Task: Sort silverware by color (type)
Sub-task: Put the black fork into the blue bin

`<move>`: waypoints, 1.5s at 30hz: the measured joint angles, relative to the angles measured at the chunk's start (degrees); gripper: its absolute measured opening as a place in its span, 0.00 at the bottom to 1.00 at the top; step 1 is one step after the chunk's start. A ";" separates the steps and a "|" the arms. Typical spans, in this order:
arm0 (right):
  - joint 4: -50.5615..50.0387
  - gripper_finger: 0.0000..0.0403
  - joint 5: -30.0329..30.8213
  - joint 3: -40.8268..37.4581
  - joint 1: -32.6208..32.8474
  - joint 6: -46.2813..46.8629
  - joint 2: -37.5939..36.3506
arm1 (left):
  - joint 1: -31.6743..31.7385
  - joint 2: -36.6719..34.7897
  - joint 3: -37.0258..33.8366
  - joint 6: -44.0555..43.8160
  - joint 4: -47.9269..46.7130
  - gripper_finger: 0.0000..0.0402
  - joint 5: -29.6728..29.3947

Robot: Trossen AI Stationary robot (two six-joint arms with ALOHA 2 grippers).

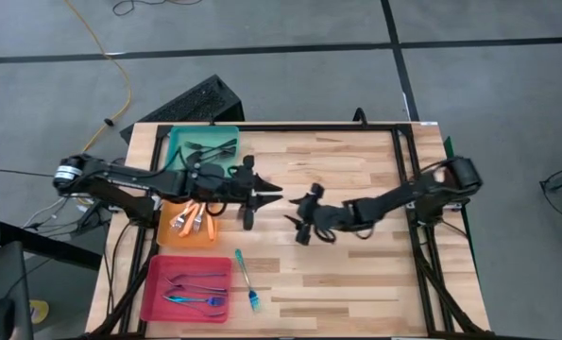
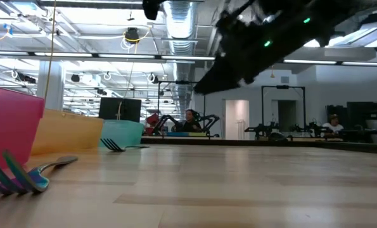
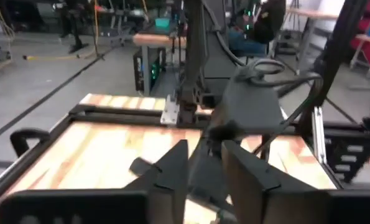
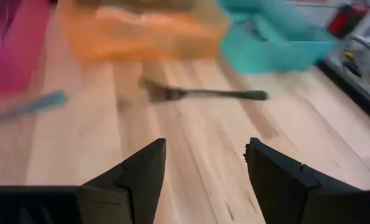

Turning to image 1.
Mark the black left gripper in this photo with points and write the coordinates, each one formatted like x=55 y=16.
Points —
x=248 y=217

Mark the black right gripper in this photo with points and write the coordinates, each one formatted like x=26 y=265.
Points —
x=311 y=215

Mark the black metal fork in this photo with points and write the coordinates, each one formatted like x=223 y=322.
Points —
x=228 y=155
x=224 y=150
x=200 y=144

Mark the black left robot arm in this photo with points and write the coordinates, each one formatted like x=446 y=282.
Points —
x=134 y=181

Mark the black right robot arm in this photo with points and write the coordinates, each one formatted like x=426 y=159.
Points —
x=394 y=198

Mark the teal plastic tray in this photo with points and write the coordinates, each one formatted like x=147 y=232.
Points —
x=176 y=134

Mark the orange plastic tray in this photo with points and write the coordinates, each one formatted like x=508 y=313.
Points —
x=167 y=238

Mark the black clamp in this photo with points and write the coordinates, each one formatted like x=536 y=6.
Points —
x=360 y=115

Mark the black perforated case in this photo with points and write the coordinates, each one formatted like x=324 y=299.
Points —
x=191 y=101

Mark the red plastic tray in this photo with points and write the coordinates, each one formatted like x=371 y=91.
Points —
x=158 y=309

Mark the black floor bar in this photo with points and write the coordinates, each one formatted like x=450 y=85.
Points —
x=49 y=245

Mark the yellow tape roll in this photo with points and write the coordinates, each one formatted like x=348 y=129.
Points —
x=39 y=311

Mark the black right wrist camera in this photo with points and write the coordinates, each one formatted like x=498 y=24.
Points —
x=327 y=218

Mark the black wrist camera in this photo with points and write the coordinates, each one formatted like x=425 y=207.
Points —
x=237 y=181
x=327 y=218

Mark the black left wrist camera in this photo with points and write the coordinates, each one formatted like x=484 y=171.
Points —
x=237 y=181

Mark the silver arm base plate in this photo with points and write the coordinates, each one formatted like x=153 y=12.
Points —
x=456 y=205

